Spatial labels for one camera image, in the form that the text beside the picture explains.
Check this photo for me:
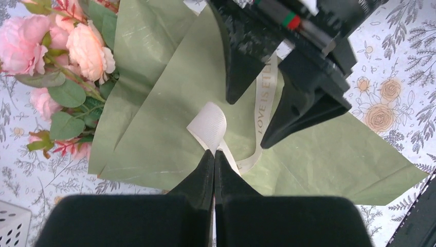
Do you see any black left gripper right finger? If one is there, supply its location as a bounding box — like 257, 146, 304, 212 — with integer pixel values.
214, 151, 371, 246

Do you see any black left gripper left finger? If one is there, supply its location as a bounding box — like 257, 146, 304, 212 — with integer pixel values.
36, 151, 214, 246

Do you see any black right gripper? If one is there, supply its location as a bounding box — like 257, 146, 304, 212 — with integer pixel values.
207, 1, 386, 149

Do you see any cream ribbon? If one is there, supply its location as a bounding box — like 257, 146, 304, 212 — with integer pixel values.
186, 52, 281, 175

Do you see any pink fake flower bunch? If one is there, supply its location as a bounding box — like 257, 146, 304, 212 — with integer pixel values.
1, 1, 120, 160

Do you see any white perforated plastic basket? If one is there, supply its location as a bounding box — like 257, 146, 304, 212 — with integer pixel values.
0, 201, 32, 247

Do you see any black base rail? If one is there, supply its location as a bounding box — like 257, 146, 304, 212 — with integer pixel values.
387, 173, 435, 247

